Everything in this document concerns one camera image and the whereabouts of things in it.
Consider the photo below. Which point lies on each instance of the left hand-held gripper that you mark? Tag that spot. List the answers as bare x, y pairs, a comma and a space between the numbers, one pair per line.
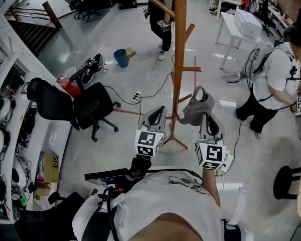
148, 142

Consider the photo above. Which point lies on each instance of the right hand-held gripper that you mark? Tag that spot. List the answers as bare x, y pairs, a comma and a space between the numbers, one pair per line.
212, 154

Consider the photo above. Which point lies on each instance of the grey cap item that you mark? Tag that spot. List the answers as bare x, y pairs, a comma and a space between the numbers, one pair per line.
200, 109

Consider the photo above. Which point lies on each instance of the wooden coat stand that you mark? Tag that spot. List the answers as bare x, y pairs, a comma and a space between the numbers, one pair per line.
178, 59

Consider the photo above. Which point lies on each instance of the person's right forearm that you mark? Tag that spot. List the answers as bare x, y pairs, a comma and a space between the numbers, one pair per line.
212, 187

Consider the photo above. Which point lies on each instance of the white power strip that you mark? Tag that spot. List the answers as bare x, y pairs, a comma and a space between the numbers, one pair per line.
136, 95
228, 163

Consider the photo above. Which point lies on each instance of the grey metal plate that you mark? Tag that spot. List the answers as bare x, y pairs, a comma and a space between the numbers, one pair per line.
232, 76

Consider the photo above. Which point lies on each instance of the teal waste bin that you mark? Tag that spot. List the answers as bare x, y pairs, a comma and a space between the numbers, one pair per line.
121, 58

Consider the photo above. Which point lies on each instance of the small cardboard box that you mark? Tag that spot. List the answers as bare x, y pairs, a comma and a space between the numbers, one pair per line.
131, 52

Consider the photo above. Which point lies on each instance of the black office chair with armrests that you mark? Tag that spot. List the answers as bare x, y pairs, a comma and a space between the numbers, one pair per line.
82, 109

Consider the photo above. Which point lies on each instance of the black chest-mounted device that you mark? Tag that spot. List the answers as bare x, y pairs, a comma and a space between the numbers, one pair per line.
110, 177

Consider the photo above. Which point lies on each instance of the person's white t-shirt torso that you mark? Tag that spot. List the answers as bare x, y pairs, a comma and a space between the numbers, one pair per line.
165, 199

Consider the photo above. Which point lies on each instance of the pile of black white gear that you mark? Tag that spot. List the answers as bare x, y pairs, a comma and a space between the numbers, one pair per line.
92, 66

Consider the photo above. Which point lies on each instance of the red bag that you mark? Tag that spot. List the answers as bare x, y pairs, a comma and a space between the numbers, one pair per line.
70, 87

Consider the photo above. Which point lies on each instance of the black stool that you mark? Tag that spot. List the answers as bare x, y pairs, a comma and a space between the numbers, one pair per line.
286, 182

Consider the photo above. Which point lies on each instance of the white table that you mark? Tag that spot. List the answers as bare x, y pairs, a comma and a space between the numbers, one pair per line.
230, 31

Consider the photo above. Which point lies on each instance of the white printer box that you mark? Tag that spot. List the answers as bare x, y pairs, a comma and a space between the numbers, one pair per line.
248, 22

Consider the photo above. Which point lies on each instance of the brown cardboard box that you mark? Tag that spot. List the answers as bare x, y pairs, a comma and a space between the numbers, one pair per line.
51, 168

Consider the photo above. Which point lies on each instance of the open cardboard box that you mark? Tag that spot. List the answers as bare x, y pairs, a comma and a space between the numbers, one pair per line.
41, 191

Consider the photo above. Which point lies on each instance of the black padded chair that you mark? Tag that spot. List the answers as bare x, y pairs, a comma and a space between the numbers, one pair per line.
50, 217

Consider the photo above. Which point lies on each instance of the wooden staircase railing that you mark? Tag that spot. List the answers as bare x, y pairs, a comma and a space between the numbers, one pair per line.
32, 21

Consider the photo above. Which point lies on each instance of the white shelf unit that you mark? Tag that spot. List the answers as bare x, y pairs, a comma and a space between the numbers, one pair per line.
5, 59

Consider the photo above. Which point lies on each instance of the small black picture frame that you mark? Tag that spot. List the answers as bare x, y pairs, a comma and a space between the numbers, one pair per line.
25, 88

